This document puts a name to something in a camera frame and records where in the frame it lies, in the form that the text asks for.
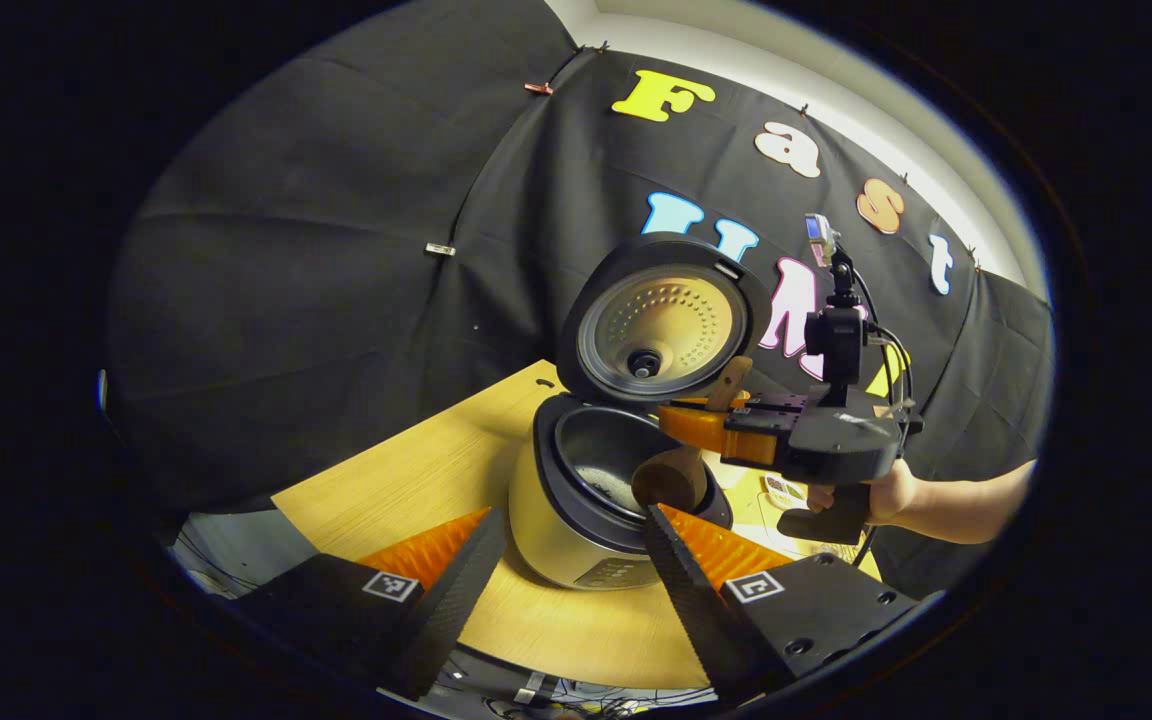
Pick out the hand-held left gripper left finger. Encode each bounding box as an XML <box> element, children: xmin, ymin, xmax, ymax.
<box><xmin>236</xmin><ymin>508</ymin><xmax>507</xmax><ymax>701</ymax></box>

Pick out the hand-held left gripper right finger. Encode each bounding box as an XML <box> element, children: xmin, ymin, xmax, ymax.
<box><xmin>644</xmin><ymin>505</ymin><xmax>922</xmax><ymax>703</ymax></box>

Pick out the white rice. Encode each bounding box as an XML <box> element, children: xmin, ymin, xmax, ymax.
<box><xmin>586</xmin><ymin>462</ymin><xmax>649</xmax><ymax>513</ymax></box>

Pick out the black backdrop cloth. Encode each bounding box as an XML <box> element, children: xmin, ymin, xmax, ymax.
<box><xmin>101</xmin><ymin>0</ymin><xmax>1055</xmax><ymax>601</ymax></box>

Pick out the dark grey rice cooker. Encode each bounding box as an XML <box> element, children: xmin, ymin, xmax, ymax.
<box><xmin>508</xmin><ymin>232</ymin><xmax>775</xmax><ymax>591</ymax></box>

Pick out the wooden spoon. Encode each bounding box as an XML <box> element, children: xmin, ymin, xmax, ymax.
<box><xmin>631</xmin><ymin>355</ymin><xmax>754</xmax><ymax>513</ymax></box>

